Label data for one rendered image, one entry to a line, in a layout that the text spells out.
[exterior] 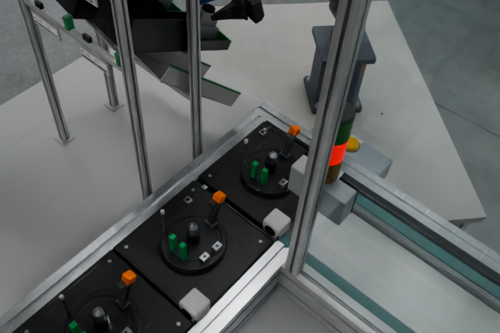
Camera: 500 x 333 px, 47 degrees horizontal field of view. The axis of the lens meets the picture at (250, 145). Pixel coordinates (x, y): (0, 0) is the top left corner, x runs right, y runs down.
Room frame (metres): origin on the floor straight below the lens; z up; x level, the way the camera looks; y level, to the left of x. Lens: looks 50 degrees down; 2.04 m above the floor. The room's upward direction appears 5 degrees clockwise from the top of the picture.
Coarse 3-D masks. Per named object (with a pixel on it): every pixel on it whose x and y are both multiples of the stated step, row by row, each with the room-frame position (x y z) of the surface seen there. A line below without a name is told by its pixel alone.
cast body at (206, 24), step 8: (200, 8) 1.03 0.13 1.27; (208, 8) 1.03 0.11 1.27; (200, 16) 1.01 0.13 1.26; (208, 16) 1.02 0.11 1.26; (200, 24) 1.00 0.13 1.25; (208, 24) 1.01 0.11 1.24; (216, 24) 1.03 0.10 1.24; (200, 32) 1.00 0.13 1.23; (208, 32) 1.01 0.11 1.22; (216, 32) 1.02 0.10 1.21
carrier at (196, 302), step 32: (192, 192) 0.75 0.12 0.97; (160, 224) 0.66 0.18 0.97; (192, 224) 0.62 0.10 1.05; (224, 224) 0.67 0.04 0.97; (128, 256) 0.58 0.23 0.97; (160, 256) 0.58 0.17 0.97; (192, 256) 0.58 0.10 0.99; (224, 256) 0.60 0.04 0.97; (256, 256) 0.60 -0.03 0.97; (160, 288) 0.51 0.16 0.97; (192, 288) 0.52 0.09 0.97; (224, 288) 0.52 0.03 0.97; (192, 320) 0.46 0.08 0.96
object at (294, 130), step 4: (292, 128) 0.88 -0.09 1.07; (296, 128) 0.88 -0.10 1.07; (300, 128) 0.89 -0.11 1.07; (288, 132) 0.87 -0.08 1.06; (292, 132) 0.87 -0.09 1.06; (296, 132) 0.87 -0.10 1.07; (288, 136) 0.86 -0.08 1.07; (292, 136) 0.87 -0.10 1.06; (288, 140) 0.87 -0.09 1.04; (292, 140) 0.87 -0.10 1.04; (288, 144) 0.87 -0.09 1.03; (284, 148) 0.87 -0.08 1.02; (288, 148) 0.86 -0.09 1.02; (284, 152) 0.86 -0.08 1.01; (288, 152) 0.86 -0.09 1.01
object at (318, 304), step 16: (208, 192) 0.78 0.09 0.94; (288, 240) 0.66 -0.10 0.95; (288, 272) 0.58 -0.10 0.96; (288, 288) 0.57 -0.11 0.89; (304, 288) 0.55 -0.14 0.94; (304, 304) 0.55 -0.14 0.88; (320, 304) 0.53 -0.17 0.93; (336, 304) 0.51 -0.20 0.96; (320, 320) 0.52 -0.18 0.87; (336, 320) 0.50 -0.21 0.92; (352, 320) 0.48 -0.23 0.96
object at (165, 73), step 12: (144, 60) 0.96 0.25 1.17; (156, 60) 1.01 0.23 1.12; (168, 60) 1.04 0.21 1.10; (180, 60) 1.06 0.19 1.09; (156, 72) 0.92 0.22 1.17; (168, 72) 0.89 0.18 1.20; (180, 72) 0.91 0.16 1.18; (204, 72) 1.11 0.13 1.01; (168, 84) 0.89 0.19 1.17; (180, 84) 0.91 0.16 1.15; (204, 84) 0.96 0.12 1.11; (216, 84) 0.98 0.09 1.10; (204, 96) 0.96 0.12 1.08; (216, 96) 0.98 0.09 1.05; (228, 96) 1.01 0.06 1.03
